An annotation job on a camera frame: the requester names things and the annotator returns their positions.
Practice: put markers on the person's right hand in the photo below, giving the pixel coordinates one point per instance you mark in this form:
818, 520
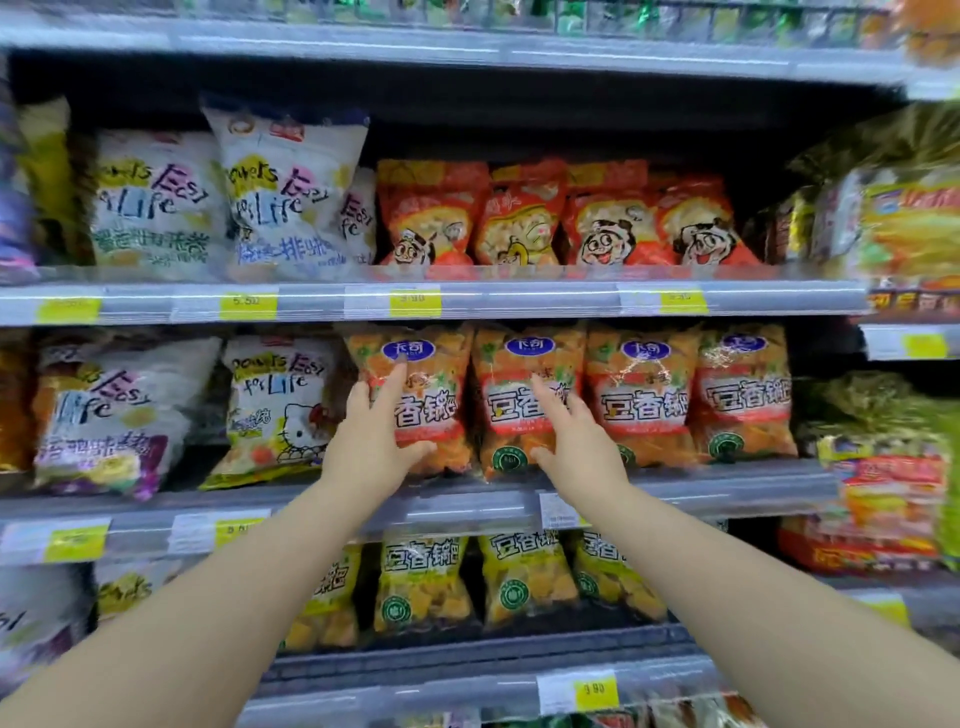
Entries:
581, 450

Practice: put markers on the person's left hand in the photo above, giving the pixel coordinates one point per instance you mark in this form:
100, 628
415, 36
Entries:
367, 450

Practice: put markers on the white chips bag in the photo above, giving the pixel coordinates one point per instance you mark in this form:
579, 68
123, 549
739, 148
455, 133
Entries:
112, 420
154, 202
274, 412

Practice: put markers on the row of yellow snack packets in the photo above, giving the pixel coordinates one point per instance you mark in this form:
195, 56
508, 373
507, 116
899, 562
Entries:
420, 585

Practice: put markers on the grey store shelving unit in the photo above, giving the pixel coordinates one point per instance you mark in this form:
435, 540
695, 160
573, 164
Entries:
525, 296

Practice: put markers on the white printed snack package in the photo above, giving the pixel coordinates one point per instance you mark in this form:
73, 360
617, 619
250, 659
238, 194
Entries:
358, 217
34, 622
131, 589

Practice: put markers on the person's right forearm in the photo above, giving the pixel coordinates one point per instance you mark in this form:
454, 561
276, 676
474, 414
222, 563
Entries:
787, 615

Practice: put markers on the person's left forearm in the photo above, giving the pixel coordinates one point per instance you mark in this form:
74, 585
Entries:
172, 615

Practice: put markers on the green shrimp print bag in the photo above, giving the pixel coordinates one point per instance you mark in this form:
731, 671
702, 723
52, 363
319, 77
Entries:
607, 716

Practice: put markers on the red yellow multipack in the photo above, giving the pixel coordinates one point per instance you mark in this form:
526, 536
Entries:
870, 487

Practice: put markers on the pale prawn cracker bag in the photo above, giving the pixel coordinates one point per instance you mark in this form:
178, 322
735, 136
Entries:
712, 712

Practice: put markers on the gold brown pack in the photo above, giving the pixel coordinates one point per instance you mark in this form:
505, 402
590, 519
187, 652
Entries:
780, 225

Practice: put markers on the orange chip bag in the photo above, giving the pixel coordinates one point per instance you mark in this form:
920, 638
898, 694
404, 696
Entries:
13, 412

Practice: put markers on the yellow gift pack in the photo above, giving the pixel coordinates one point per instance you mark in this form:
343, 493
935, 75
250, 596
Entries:
892, 217

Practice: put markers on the yellow white chip bag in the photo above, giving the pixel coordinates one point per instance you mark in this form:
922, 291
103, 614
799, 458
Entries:
49, 172

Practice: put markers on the row of green wrapped packs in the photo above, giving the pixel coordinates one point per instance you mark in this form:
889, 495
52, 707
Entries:
600, 15

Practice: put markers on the purple chip bag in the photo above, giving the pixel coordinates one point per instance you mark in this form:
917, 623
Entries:
13, 195

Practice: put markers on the large orange red bag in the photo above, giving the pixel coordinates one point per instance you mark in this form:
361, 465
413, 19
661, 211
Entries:
930, 30

